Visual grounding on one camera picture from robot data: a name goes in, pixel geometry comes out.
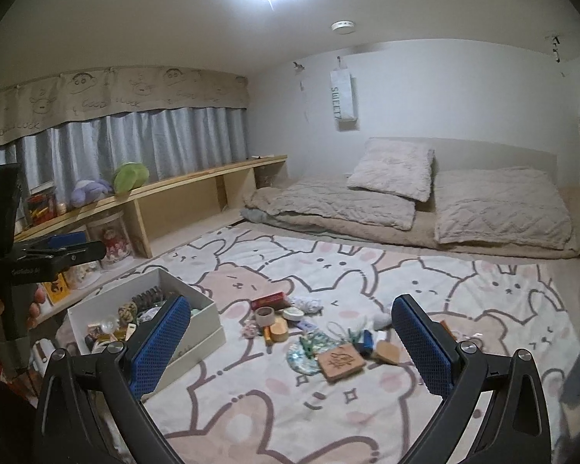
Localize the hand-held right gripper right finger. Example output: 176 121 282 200
390 292 552 464

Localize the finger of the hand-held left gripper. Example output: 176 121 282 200
24 241 105 271
16 232 88 254

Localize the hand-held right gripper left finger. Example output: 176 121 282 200
33 292 192 464

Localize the white storage box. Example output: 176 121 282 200
67 267 225 388

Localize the wooden carved block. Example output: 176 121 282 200
316 345 366 384

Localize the patterned plastic pouch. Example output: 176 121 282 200
285 331 332 375

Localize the person's left hand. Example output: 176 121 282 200
25 284 47 330

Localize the figure in clear display case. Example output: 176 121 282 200
87 210 132 271

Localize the colourful toy box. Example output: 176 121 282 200
27 192 58 227

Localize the tan wooden block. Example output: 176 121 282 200
371 341 399 365

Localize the yellow packet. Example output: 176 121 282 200
43 273 73 306

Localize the purple plush toy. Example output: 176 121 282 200
70 179 114 210

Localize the long wooden shelf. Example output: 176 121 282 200
14 155 288 329

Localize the green plush toy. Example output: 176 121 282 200
113 162 150 194

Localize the maroon box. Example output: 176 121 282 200
250 292 291 311

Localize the round wooden box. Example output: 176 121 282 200
269 317 291 344

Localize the printed bunny blanket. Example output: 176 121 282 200
55 229 580 464

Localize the grey curtain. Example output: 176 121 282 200
0 106 249 199

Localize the large knitted beige pillow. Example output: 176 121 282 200
433 167 573 251

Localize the printed beige valance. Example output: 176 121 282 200
0 65 249 153

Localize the beige folded blanket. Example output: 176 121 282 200
251 175 416 231

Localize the grey folded blanket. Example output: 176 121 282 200
240 203 283 224

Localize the fluffy square pillow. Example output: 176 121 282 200
346 138 436 202

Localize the white hanging paper bag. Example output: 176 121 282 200
329 56 359 131

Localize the brown coil hair tie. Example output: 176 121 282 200
131 287 164 306

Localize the black hanging cord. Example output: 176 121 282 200
545 34 567 78

